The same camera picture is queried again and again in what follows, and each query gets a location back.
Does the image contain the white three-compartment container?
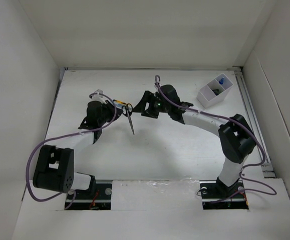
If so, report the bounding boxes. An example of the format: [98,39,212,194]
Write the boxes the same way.
[196,73,233,109]

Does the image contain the aluminium side rail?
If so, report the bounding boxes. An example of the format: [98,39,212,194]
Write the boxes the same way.
[232,67,276,179]

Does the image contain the yellow black utility knife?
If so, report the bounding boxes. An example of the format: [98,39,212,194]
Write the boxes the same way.
[113,99,127,105]

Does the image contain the green highlighter marker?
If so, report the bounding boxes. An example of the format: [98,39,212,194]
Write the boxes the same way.
[212,88,222,96]

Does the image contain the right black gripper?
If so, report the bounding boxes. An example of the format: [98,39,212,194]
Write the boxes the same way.
[132,90,171,119]

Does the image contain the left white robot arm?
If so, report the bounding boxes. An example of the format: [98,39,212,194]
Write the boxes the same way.
[32,100,126,198]

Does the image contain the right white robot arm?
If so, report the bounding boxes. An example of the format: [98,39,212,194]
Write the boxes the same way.
[133,84,256,197]

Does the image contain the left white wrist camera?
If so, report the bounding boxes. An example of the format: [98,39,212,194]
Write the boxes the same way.
[89,89,105,103]

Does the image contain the black handled scissors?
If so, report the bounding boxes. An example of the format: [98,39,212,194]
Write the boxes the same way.
[121,103,135,135]

